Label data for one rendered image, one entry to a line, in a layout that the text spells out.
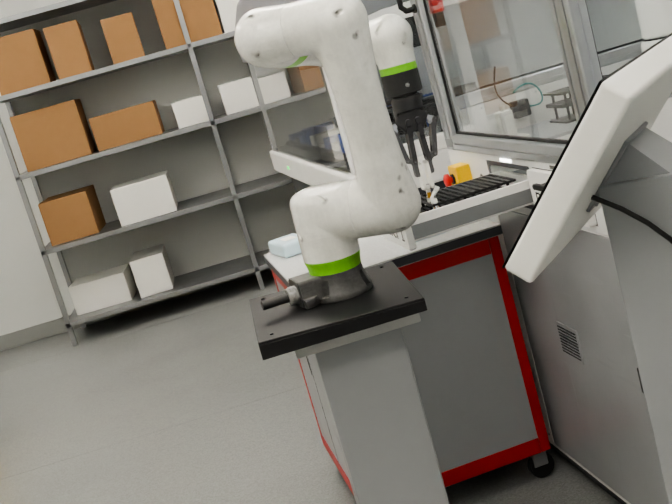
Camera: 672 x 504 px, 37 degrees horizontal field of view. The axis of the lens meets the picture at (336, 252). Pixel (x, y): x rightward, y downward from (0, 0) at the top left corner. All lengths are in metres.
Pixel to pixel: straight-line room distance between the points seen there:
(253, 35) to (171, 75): 4.60
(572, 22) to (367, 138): 0.46
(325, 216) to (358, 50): 0.37
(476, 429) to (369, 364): 0.70
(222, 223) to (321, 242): 4.56
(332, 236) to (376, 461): 0.52
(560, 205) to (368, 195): 0.76
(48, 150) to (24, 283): 1.04
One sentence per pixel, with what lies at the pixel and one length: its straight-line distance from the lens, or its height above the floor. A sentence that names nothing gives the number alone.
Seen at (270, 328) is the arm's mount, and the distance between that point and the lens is 2.15.
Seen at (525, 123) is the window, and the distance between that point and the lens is 2.48.
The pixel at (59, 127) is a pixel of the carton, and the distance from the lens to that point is 6.30.
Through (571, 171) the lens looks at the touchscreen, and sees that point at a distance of 1.43.
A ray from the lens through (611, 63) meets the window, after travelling 2.14.
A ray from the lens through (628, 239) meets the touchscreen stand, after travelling 1.63.
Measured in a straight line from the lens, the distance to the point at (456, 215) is 2.46.
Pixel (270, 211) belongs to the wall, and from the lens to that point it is 6.74.
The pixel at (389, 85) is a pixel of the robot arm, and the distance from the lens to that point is 2.46.
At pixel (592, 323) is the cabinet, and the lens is 2.43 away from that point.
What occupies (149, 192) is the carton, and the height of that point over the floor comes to 0.77.
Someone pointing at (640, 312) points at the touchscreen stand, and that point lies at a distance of 1.66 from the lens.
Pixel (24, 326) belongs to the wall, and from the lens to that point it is 6.97.
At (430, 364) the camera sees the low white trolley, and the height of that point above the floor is 0.44.
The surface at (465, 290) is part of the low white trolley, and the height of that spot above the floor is 0.61.
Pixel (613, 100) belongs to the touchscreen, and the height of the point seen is 1.17.
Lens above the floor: 1.34
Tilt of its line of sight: 11 degrees down
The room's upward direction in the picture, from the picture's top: 16 degrees counter-clockwise
